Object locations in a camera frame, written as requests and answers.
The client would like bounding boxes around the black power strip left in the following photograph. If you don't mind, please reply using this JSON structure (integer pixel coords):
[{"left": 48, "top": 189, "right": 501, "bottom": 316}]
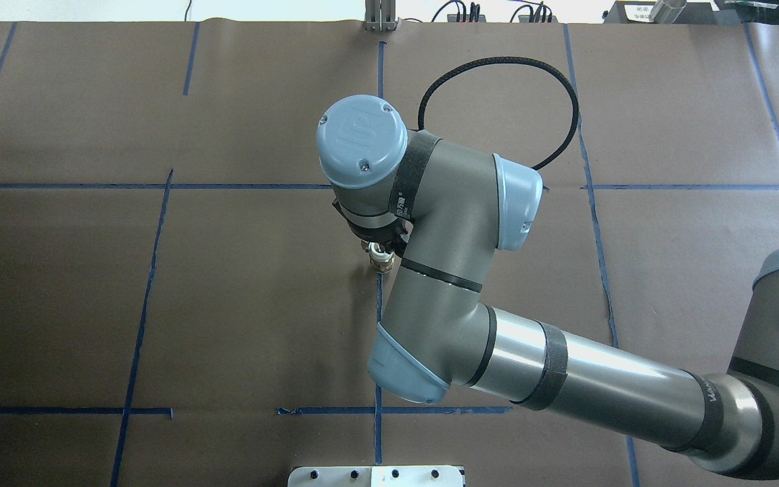
[{"left": 439, "top": 1, "right": 486, "bottom": 24}]

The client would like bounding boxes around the black box with metal cylinder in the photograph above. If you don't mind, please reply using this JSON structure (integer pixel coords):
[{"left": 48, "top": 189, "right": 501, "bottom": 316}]
[{"left": 602, "top": 1, "right": 717, "bottom": 25}]

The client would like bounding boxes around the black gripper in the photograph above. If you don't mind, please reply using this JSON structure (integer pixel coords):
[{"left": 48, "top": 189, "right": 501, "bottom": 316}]
[{"left": 333, "top": 200, "right": 409, "bottom": 246}]

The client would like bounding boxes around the brown paper table cover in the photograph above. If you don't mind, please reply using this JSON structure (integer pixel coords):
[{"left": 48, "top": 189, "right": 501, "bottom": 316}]
[{"left": 0, "top": 18, "right": 779, "bottom": 486}]

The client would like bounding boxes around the chrome tee pipe fitting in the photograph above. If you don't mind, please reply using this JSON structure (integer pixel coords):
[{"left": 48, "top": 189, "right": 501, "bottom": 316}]
[{"left": 360, "top": 240, "right": 394, "bottom": 261}]

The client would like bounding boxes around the aluminium frame post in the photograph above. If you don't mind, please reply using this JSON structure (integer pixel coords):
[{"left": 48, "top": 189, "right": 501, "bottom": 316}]
[{"left": 364, "top": 0, "right": 399, "bottom": 32}]

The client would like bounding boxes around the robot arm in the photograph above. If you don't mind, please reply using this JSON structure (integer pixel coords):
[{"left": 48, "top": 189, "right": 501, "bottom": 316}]
[{"left": 316, "top": 95, "right": 779, "bottom": 481}]

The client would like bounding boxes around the black camera cable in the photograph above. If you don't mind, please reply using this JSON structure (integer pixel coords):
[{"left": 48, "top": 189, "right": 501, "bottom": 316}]
[{"left": 419, "top": 57, "right": 580, "bottom": 171}]

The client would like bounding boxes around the white PPR brass valve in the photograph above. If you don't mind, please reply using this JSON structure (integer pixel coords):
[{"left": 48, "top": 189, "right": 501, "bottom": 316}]
[{"left": 366, "top": 246, "right": 396, "bottom": 275}]

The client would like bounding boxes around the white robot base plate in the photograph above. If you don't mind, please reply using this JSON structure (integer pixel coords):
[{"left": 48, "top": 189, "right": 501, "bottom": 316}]
[{"left": 287, "top": 465, "right": 467, "bottom": 486}]

